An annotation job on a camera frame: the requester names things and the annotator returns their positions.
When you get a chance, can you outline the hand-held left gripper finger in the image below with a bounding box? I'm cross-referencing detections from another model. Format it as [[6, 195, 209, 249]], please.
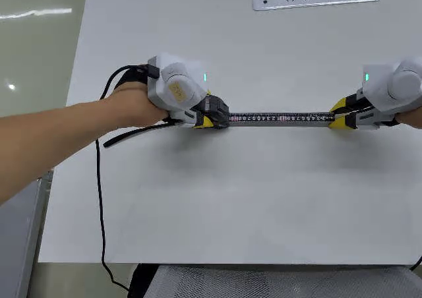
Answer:
[[183, 109, 216, 129], [196, 92, 215, 115]]

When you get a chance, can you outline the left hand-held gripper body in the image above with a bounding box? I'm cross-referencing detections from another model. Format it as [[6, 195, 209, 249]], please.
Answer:
[[146, 52, 212, 128]]

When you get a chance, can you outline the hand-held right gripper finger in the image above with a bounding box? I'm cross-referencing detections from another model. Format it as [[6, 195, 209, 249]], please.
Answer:
[[329, 93, 367, 115], [329, 108, 384, 131]]

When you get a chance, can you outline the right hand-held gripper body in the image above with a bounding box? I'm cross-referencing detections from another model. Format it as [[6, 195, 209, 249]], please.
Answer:
[[357, 56, 422, 123]]

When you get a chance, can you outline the black tape measure with blade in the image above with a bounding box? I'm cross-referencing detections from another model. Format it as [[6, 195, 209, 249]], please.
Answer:
[[204, 94, 336, 129]]

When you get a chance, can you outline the person's left forearm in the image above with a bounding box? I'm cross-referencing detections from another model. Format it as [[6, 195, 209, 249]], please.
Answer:
[[0, 98, 115, 207]]

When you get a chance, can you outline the person's right hand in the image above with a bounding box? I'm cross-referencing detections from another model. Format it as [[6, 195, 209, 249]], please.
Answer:
[[382, 105, 422, 130]]

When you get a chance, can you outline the person's left hand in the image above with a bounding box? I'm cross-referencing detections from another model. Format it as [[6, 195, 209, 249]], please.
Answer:
[[100, 63, 173, 130]]

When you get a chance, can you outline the grey mesh chair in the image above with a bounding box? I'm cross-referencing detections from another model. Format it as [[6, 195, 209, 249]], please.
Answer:
[[127, 262, 422, 298]]

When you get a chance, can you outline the grey cabinet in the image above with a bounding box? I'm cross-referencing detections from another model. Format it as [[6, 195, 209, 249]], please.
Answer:
[[0, 170, 54, 298]]

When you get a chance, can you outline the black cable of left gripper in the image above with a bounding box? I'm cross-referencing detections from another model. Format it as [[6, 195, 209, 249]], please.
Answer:
[[94, 65, 160, 293]]

